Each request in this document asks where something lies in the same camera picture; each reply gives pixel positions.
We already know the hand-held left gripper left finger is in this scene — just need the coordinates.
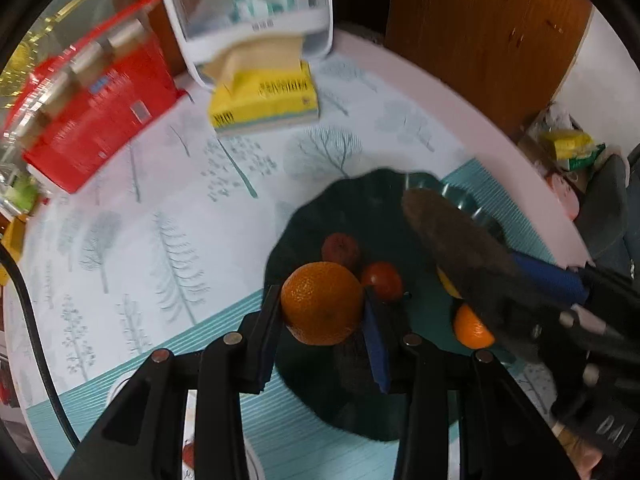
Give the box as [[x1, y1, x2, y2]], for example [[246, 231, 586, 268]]
[[59, 285, 284, 480]]

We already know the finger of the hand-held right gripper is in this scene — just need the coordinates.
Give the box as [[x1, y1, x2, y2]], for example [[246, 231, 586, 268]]
[[512, 254, 640, 312], [527, 304, 640, 362]]

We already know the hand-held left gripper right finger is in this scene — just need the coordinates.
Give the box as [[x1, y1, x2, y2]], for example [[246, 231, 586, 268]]
[[362, 300, 576, 480]]

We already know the mandarin orange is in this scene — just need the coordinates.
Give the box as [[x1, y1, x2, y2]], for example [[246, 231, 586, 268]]
[[280, 261, 365, 346], [452, 304, 496, 350]]

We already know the red cherry tomato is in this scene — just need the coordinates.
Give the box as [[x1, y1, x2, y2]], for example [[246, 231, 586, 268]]
[[360, 261, 405, 303]]

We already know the large orange with sticker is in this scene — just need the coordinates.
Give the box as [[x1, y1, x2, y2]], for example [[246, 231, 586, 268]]
[[436, 266, 464, 300]]

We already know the overripe dark banana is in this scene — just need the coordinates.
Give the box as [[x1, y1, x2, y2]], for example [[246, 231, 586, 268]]
[[402, 189, 551, 361]]

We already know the dark green scalloped plate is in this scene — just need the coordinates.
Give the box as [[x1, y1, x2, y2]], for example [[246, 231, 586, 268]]
[[262, 169, 507, 443]]

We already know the person's right hand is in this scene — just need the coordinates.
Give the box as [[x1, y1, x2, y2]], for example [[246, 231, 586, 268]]
[[554, 424, 603, 480]]

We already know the dark grey cloth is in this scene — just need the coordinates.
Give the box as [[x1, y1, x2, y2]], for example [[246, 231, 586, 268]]
[[575, 152, 640, 273]]

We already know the yellow plastic bag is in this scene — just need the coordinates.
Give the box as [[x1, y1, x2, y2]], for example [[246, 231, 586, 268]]
[[542, 129, 607, 172]]

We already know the yellow tissue box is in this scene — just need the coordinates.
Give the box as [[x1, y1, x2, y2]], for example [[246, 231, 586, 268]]
[[207, 35, 321, 136]]

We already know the wooden cabinet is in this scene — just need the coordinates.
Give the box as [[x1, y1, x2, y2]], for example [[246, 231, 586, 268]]
[[385, 0, 595, 133]]

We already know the flat yellow box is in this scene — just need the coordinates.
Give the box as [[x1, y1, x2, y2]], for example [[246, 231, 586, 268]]
[[0, 214, 30, 262]]

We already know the red paper cup package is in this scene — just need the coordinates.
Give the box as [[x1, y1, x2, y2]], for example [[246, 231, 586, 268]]
[[2, 0, 192, 194]]

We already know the white storage box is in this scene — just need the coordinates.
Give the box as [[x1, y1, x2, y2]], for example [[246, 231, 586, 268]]
[[150, 0, 335, 92]]

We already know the gold door ornament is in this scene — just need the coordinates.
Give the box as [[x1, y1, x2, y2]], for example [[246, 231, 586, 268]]
[[0, 0, 101, 108]]

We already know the black cable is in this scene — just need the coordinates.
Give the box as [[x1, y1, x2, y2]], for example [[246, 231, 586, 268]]
[[0, 246, 82, 447]]

